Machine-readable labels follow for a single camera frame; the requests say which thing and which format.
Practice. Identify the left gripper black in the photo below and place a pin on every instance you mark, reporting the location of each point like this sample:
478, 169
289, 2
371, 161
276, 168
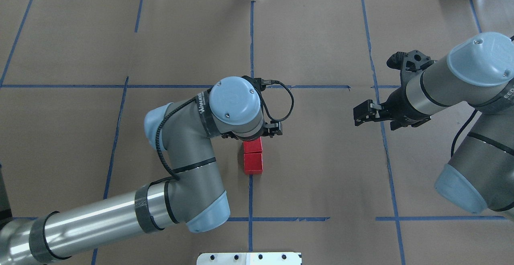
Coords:
274, 129

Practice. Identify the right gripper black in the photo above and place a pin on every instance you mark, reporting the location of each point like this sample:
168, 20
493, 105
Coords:
396, 101

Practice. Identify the red block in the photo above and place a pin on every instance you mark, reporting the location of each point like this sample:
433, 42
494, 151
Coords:
254, 146

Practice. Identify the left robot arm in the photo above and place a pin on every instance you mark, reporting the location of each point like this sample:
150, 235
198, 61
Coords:
74, 153

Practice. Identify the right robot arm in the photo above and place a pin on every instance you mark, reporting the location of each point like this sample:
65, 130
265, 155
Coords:
478, 72

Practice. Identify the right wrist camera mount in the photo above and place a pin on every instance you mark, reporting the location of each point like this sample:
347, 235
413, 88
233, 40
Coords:
410, 64

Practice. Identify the white pedestal column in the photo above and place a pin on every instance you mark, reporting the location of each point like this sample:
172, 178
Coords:
250, 258

